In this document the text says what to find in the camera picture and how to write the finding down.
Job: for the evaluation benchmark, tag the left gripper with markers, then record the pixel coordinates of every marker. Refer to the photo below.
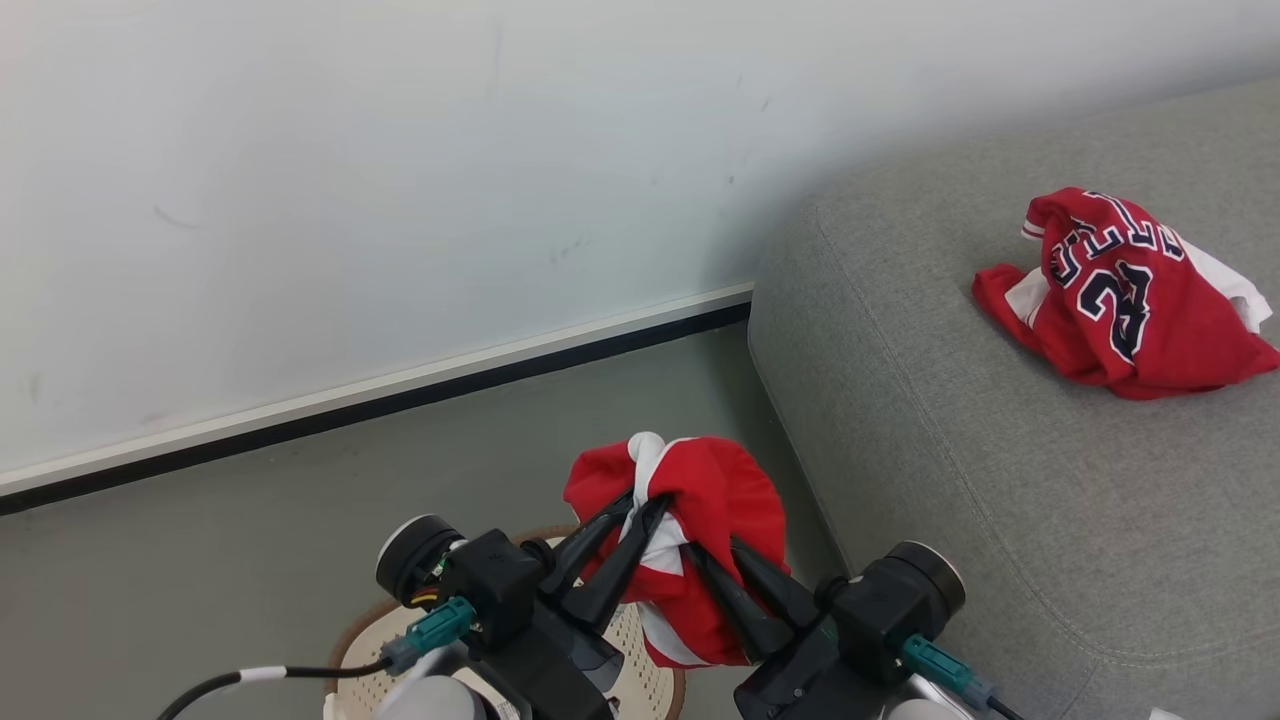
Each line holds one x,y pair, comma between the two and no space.
415,560

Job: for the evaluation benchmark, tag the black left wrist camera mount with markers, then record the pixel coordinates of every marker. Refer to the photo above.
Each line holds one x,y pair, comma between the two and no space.
495,585

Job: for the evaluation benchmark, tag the red basketball jersey number 23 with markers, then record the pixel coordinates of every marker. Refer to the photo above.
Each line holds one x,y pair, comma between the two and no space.
1140,320

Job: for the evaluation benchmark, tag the white laundry basket brown rim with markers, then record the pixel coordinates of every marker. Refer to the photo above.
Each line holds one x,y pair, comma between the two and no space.
645,670

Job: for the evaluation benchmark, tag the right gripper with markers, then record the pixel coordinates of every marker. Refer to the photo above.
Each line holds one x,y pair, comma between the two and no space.
930,575

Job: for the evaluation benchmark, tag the white and black baseboard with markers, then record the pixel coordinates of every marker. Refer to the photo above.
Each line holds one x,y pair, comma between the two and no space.
400,400

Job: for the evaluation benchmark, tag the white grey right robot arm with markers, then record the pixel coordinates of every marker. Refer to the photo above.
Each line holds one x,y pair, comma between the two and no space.
925,710

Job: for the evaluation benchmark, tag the red shorts with white stripes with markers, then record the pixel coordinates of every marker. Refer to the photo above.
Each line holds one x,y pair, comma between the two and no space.
720,490

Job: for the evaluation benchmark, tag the grey fabric sofa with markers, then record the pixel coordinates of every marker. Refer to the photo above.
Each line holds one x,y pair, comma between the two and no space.
1000,480

